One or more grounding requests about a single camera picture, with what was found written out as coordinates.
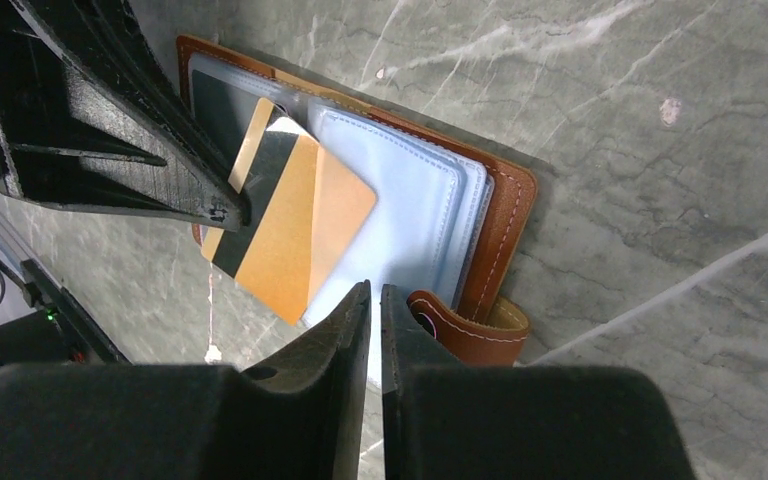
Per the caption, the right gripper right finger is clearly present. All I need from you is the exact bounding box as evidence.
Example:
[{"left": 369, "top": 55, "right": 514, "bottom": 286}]
[{"left": 380, "top": 285, "right": 694, "bottom": 479}]

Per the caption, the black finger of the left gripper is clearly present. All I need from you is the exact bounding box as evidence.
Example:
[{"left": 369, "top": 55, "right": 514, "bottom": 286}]
[{"left": 0, "top": 0, "right": 251, "bottom": 231}]

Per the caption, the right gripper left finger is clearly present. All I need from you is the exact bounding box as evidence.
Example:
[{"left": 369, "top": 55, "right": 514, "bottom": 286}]
[{"left": 0, "top": 282, "right": 372, "bottom": 479}]

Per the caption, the black credit card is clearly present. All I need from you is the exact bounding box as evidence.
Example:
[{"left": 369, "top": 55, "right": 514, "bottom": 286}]
[{"left": 191, "top": 71, "right": 259, "bottom": 168}]

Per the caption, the brown leather card holder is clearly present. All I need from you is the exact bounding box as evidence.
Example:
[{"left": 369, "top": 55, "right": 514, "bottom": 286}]
[{"left": 176, "top": 35, "right": 538, "bottom": 366}]

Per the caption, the gold credit card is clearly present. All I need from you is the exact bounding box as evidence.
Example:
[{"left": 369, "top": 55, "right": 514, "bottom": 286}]
[{"left": 201, "top": 98, "right": 378, "bottom": 324}]

